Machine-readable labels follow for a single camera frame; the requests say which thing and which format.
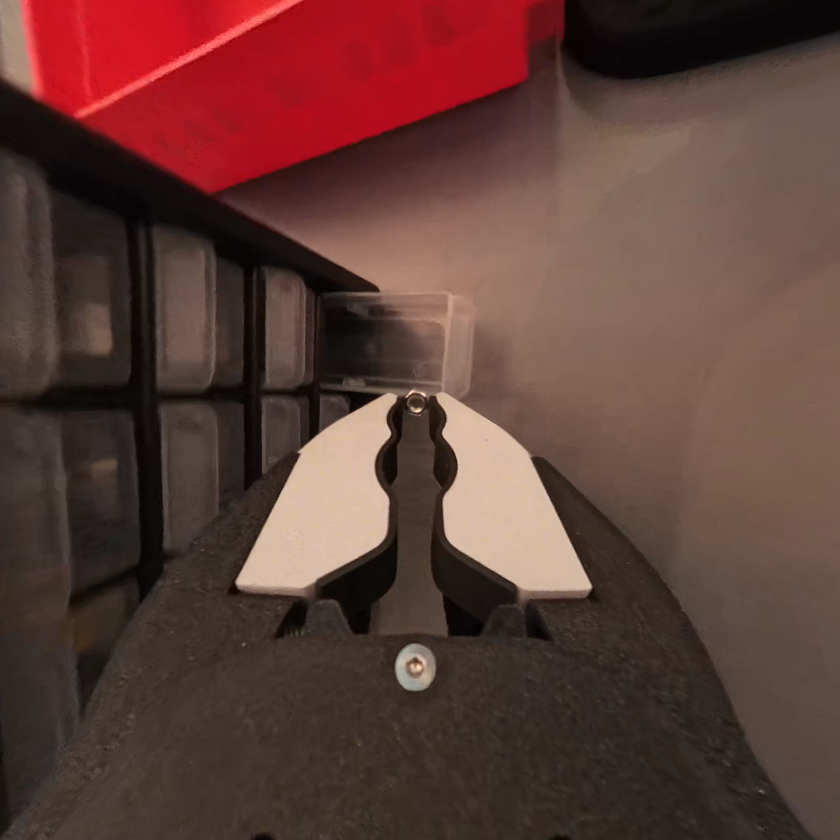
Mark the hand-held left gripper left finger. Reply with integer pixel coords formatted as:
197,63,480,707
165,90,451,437
234,394,404,637

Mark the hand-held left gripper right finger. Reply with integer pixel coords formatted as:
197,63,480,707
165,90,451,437
430,392,596,637

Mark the clear plastic drawer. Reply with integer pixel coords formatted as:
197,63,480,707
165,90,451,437
319,292,475,399

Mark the grid of clear drawers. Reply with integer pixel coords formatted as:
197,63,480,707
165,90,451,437
0,147,352,808

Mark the black drawer cabinet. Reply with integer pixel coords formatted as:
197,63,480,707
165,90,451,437
0,82,382,821

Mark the red plastic bin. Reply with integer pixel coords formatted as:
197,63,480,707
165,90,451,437
26,0,567,194

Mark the black quilted case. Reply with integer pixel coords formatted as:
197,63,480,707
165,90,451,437
564,0,840,80

